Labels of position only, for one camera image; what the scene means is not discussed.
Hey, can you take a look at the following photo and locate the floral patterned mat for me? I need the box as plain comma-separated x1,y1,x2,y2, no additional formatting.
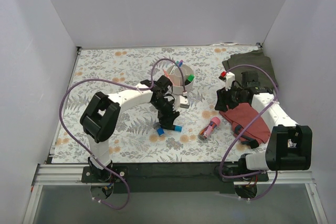
52,46,258,164

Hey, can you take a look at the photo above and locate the white round compartment organizer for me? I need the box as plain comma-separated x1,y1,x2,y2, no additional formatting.
167,65,195,95

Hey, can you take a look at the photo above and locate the blue and grey cap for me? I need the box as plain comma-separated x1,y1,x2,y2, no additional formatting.
153,122,164,136

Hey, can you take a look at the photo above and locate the blue-capped black highlighter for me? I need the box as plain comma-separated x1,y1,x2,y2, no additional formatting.
174,125,183,132

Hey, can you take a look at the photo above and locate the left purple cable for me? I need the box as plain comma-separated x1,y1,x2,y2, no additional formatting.
58,58,187,210

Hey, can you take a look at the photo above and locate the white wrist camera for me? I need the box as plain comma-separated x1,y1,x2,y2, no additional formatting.
218,71,235,90
176,91,190,109

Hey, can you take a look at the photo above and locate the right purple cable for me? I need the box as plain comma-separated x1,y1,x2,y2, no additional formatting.
218,64,279,201

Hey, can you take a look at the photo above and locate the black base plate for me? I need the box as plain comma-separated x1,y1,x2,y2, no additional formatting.
81,161,269,195

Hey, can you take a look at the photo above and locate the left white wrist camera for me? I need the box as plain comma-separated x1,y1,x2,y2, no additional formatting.
176,91,190,109

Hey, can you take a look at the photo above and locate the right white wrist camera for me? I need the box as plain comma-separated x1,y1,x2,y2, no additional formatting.
218,71,235,90

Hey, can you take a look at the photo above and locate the purple cable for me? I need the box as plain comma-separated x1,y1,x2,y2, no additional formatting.
58,58,187,210
218,64,279,201

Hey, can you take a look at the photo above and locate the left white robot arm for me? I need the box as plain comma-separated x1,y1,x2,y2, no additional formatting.
80,76,182,182

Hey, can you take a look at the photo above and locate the red cloth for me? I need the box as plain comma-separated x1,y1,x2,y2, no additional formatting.
219,103,270,149

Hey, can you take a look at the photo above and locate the green-capped black highlighter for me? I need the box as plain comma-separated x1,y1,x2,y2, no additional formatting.
184,74,195,85

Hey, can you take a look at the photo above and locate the dark green cloth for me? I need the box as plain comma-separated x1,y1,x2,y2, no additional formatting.
222,50,278,90

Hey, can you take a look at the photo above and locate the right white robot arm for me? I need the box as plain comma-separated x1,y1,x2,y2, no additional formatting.
215,71,312,181

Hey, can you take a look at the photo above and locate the aluminium frame rail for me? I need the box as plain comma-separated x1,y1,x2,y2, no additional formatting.
24,162,328,223

